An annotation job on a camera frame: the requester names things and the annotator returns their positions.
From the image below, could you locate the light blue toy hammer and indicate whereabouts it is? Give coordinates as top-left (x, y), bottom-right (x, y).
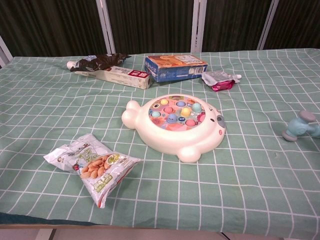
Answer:
top-left (281, 110), bottom-right (320, 140)

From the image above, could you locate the white whack-a-mole toy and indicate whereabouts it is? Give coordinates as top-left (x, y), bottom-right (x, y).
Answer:
top-left (121, 93), bottom-right (227, 164)

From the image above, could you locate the blue orange cardboard box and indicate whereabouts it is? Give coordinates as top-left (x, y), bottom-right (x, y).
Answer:
top-left (144, 54), bottom-right (209, 83)

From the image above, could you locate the white red toothpaste box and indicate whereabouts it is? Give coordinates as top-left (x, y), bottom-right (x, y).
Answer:
top-left (74, 65), bottom-right (153, 90)

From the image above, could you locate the silver pink spout pouch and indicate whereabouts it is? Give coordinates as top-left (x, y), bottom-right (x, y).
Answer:
top-left (201, 70), bottom-right (243, 93)

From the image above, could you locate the silver nut snack bag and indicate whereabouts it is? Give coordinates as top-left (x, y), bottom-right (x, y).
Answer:
top-left (43, 133), bottom-right (143, 209)

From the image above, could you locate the dark brown snack bag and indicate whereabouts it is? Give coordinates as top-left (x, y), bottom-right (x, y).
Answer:
top-left (70, 53), bottom-right (132, 73)

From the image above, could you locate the green checked tablecloth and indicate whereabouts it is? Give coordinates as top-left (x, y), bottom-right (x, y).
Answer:
top-left (0, 47), bottom-right (320, 237)

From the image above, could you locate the dark pleated curtain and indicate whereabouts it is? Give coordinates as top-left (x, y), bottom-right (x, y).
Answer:
top-left (0, 0), bottom-right (320, 58)

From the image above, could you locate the white frame post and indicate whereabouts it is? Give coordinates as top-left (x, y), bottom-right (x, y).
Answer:
top-left (95, 0), bottom-right (116, 55)
top-left (256, 0), bottom-right (280, 50)
top-left (190, 0), bottom-right (208, 53)
top-left (0, 34), bottom-right (14, 69)

